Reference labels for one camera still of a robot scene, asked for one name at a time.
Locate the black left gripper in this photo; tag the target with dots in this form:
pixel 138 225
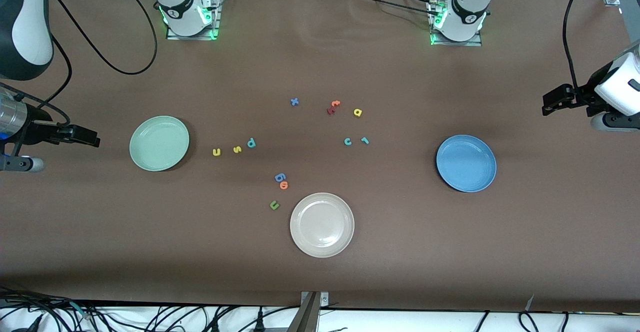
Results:
pixel 587 94

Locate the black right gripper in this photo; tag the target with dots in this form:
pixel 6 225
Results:
pixel 37 129

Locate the teal letter p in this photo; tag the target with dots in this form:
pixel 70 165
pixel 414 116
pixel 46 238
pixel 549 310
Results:
pixel 250 145

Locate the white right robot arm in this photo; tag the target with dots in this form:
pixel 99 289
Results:
pixel 30 32

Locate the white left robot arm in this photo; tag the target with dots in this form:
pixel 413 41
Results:
pixel 467 7

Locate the light green plate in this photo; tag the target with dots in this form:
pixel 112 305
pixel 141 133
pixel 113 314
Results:
pixel 159 144

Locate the blue plate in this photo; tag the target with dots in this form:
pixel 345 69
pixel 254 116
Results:
pixel 466 163

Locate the blue letter g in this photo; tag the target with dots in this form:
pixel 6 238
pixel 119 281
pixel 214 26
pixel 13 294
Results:
pixel 280 177

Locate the white paper scrap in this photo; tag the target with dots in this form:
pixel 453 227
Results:
pixel 530 303

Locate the beige plate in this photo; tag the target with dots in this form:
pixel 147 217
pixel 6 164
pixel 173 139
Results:
pixel 322 225

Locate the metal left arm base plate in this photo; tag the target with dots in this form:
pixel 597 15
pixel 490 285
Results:
pixel 475 42

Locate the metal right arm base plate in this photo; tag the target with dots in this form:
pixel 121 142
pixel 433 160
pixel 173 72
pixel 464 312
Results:
pixel 215 27

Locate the metal table bracket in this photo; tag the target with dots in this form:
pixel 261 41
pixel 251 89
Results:
pixel 310 312

